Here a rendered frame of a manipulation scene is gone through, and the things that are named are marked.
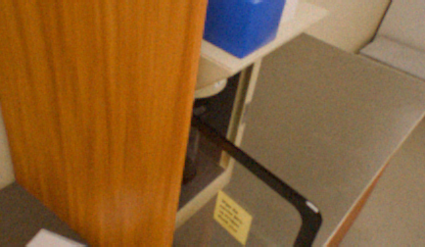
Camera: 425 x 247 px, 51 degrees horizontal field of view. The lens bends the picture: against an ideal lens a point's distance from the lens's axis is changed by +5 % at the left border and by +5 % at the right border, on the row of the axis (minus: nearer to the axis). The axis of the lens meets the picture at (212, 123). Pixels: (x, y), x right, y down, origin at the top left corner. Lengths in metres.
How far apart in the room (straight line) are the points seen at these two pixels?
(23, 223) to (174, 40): 0.71
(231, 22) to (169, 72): 0.12
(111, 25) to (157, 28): 0.09
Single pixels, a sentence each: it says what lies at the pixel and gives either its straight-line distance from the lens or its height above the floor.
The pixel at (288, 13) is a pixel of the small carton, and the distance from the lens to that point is 0.79.
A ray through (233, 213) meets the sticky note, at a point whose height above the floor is 1.26.
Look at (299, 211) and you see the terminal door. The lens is 0.64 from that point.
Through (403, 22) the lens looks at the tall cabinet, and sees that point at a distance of 3.88.
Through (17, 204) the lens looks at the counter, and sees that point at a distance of 1.19.
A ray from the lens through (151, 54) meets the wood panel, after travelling 0.60.
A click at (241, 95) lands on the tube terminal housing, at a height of 1.24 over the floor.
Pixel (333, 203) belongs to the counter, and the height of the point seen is 0.94.
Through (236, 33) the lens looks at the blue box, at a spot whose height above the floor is 1.55.
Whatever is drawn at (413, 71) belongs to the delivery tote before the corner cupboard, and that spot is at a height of 0.32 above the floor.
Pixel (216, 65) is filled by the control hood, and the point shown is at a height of 1.51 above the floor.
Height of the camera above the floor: 1.83
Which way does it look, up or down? 39 degrees down
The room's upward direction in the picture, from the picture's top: 11 degrees clockwise
